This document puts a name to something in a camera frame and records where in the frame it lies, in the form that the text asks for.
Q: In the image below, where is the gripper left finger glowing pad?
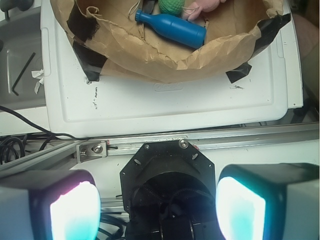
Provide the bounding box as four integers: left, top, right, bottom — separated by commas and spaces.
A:
0, 170, 101, 240

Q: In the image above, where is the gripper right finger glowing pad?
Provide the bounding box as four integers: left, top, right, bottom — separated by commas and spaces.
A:
215, 163, 320, 240

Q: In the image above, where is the green ball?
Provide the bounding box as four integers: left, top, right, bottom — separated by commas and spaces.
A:
158, 0, 185, 17

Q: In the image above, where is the black hex key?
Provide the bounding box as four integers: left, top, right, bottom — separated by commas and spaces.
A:
11, 52, 36, 97

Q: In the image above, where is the torn white paper scrap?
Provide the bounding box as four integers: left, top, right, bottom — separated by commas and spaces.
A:
31, 69, 45, 94

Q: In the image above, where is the grey plastic tray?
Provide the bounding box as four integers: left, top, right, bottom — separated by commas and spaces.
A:
0, 14, 46, 110

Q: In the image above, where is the brown paper bag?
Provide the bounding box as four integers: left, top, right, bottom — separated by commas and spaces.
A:
50, 0, 291, 83

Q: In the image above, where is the blue plastic bottle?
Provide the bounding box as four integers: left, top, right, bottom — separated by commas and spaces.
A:
134, 9, 207, 49

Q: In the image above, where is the pink plush toy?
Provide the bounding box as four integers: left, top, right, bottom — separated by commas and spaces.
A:
181, 0, 226, 22

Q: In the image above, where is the aluminium frame rail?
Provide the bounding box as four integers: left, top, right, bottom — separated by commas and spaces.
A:
0, 122, 320, 173

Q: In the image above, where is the metal corner bracket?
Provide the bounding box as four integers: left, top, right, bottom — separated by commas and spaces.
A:
75, 141, 108, 164

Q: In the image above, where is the black cable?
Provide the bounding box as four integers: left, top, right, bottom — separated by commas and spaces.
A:
0, 104, 83, 166

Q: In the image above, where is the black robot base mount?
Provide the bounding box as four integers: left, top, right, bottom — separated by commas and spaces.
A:
119, 143, 221, 240

